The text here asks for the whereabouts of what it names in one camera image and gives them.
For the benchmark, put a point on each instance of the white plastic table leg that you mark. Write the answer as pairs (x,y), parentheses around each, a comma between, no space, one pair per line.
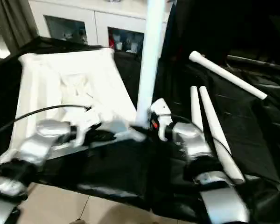
(196,105)
(214,121)
(226,74)
(151,46)

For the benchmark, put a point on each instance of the white table frame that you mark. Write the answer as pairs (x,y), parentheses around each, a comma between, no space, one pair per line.
(49,70)

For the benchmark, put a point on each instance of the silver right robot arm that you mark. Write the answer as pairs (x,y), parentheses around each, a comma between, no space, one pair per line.
(191,137)

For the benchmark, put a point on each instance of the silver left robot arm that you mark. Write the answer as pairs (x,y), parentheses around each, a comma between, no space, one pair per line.
(49,130)

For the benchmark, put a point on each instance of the black work mat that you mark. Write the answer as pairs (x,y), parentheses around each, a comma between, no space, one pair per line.
(130,168)

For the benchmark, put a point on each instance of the dark metal rod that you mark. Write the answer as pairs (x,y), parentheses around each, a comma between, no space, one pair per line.
(259,62)

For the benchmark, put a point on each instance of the white glass-door cabinet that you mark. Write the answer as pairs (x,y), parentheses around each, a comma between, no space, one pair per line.
(95,16)

